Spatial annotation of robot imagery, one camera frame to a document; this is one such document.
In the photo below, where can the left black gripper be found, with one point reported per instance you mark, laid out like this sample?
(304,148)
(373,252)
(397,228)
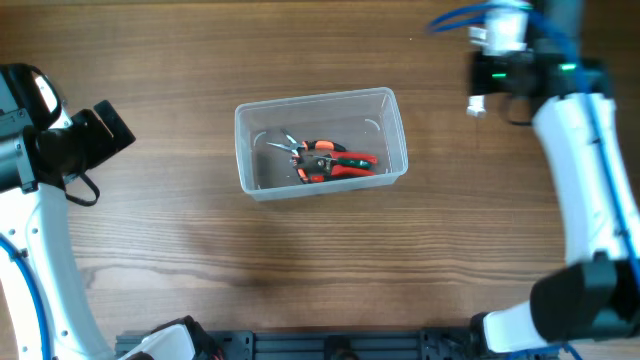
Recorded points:
(95,138)

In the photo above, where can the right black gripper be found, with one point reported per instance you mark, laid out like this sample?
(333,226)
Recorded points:
(482,73)

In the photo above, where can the clear plastic storage container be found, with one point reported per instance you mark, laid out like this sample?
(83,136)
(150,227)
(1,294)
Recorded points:
(363,121)

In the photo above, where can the orange black needle-nose pliers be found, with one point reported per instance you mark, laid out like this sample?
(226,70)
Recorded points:
(296,148)

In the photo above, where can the green handled screwdriver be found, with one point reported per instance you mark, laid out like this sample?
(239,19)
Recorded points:
(354,163)

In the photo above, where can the red handled cutting pliers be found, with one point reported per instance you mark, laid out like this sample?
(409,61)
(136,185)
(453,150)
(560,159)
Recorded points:
(320,171)

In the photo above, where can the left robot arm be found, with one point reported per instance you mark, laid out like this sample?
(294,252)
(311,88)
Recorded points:
(42,286)

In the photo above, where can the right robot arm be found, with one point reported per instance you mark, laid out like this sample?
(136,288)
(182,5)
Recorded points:
(530,49)

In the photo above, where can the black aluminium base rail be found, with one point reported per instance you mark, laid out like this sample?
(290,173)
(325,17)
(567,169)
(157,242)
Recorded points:
(428,343)

